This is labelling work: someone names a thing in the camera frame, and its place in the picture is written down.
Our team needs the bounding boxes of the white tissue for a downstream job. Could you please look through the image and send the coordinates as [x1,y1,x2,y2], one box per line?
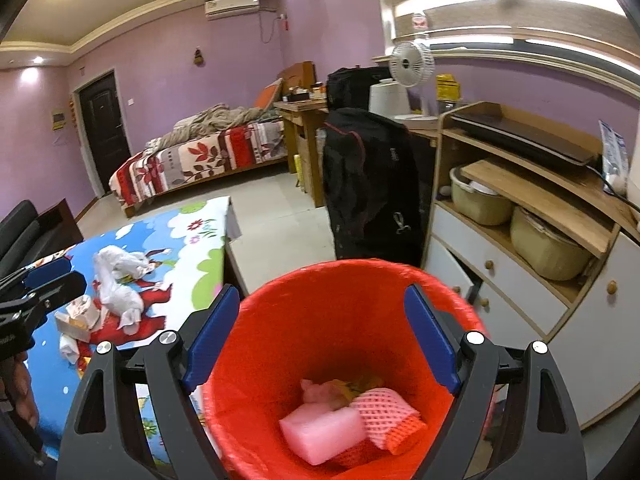
[59,332,81,366]

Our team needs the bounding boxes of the dark door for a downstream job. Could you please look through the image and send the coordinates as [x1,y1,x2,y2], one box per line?
[72,71,132,198]

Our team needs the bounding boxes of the white cylinder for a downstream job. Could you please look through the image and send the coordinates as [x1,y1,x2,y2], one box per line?
[369,80,412,117]

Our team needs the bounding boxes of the wooden desk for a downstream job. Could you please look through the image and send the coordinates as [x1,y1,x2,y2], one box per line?
[272,100,441,208]

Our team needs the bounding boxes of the black flat tray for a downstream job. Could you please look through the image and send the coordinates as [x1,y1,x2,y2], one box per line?
[450,110,601,166]

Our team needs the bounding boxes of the yellow plastic bag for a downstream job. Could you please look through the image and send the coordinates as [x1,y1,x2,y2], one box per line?
[332,379,383,406]

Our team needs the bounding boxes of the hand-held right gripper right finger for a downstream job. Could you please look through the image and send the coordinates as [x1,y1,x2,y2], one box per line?
[404,284,586,480]

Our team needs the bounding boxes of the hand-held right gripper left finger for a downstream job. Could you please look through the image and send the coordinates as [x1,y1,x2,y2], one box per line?
[55,284,242,480]

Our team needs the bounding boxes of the black sofa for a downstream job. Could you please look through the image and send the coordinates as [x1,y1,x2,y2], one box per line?
[0,200,48,271]

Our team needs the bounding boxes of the row of small bottles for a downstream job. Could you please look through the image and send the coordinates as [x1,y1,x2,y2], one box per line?
[282,81,328,103]

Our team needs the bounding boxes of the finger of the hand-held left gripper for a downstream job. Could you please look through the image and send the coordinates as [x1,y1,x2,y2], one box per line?
[0,255,73,293]
[0,271,88,333]

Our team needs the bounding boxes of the striped window blind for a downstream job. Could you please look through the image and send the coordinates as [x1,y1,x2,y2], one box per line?
[372,0,640,81]

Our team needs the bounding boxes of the black duffel bag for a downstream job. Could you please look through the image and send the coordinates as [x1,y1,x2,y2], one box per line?
[326,66,393,111]

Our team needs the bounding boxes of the white foam block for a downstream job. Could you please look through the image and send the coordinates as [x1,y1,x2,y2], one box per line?
[279,402,368,466]

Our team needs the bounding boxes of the blue and white packet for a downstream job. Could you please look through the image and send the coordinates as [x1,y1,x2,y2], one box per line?
[599,120,628,181]

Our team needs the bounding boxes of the small cardboard box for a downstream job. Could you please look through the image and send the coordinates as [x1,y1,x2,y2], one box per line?
[54,294,103,343]

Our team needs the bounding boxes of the white foam sheet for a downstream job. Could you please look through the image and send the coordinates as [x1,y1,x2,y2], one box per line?
[300,379,351,411]

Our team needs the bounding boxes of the large beige basin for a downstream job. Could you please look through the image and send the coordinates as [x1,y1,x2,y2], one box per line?
[510,205,593,281]

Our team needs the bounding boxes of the orange pillow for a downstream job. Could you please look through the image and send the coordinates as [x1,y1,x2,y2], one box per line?
[252,80,282,110]

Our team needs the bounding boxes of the white plastic bag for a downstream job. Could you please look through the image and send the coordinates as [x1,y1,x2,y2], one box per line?
[94,246,156,281]

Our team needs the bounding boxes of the beige crumpled quilt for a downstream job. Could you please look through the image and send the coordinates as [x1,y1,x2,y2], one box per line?
[152,103,261,148]

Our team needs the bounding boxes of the wooden headboard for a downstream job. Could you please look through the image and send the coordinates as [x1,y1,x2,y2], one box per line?
[277,61,317,92]

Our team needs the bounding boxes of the orange foam fruit net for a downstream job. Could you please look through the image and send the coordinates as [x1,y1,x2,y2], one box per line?
[330,412,428,466]

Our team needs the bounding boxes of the wooden cabinet with white drawers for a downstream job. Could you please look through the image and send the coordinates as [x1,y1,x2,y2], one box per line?
[420,101,640,431]

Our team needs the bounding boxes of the white desk fan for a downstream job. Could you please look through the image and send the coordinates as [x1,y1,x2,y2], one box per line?
[390,40,441,123]

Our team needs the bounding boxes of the yellow box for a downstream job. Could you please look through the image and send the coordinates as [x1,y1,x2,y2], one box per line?
[436,74,462,101]

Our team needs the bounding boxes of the bed with floral cover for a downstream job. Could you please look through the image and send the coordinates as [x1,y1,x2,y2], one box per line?
[109,120,291,218]

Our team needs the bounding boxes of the tall black bag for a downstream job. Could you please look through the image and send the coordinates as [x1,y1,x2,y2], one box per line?
[322,107,431,266]

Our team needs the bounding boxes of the waste bin with red liner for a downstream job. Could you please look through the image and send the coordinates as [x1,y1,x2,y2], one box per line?
[202,258,493,480]

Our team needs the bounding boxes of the pink foam fruit net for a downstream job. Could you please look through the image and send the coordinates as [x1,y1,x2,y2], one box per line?
[349,390,423,441]

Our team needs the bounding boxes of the person's left hand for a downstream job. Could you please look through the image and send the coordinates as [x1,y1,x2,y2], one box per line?
[4,355,41,427]

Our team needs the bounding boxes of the dark wooden side cabinet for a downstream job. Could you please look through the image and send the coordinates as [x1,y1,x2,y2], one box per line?
[37,198,85,246]

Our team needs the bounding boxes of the white air conditioner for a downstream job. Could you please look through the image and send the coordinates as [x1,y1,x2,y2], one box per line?
[204,0,261,21]

